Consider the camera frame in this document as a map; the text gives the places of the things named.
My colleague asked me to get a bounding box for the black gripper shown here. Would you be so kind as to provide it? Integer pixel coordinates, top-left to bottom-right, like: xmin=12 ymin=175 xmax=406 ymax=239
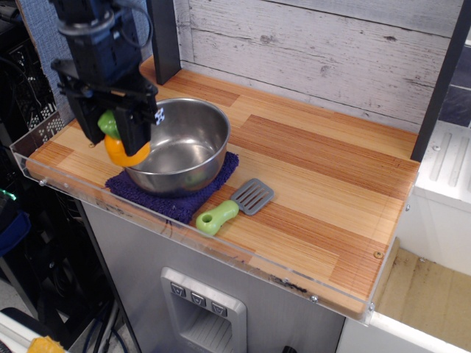
xmin=51 ymin=25 xmax=163 ymax=156

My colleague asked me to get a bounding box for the orange green toy shaker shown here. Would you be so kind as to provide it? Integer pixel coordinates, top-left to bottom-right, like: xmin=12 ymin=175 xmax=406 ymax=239
xmin=97 ymin=110 xmax=151 ymax=167

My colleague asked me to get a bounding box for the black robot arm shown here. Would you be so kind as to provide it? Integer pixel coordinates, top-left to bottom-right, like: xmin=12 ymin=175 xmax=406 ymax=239
xmin=51 ymin=1 xmax=163 ymax=156

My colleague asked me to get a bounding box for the stainless steel pot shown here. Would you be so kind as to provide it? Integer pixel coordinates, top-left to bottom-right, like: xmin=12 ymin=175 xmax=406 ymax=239
xmin=125 ymin=98 xmax=231 ymax=198

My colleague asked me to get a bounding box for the purple cloth mat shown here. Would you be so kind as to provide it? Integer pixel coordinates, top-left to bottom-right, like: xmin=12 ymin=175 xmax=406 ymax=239
xmin=105 ymin=151 xmax=239 ymax=224

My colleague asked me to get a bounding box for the green grey toy spatula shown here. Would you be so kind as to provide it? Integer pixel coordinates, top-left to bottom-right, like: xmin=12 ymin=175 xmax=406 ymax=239
xmin=196 ymin=178 xmax=275 ymax=236

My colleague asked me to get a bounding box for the grey toy fridge cabinet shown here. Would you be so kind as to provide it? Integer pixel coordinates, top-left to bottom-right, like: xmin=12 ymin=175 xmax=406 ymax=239
xmin=85 ymin=205 xmax=344 ymax=352

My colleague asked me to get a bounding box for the clear acrylic edge guard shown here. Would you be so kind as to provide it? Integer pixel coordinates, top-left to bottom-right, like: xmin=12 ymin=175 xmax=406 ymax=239
xmin=12 ymin=110 xmax=419 ymax=322

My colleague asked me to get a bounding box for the silver dispenser panel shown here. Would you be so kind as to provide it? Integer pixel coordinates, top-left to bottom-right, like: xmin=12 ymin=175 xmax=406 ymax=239
xmin=160 ymin=267 xmax=248 ymax=352

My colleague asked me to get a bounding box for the white toy sink unit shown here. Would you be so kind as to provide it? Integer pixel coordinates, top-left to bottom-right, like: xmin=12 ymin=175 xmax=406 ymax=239
xmin=338 ymin=121 xmax=470 ymax=352

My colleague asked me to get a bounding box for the dark left post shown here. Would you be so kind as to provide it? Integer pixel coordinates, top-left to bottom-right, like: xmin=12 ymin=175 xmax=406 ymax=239
xmin=146 ymin=0 xmax=181 ymax=85

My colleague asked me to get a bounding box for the dark post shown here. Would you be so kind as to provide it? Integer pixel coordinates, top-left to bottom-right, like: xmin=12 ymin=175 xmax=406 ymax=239
xmin=146 ymin=0 xmax=181 ymax=85
xmin=410 ymin=0 xmax=470 ymax=162

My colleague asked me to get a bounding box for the dark right post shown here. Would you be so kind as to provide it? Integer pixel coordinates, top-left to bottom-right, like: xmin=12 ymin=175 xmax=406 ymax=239
xmin=410 ymin=0 xmax=470 ymax=162

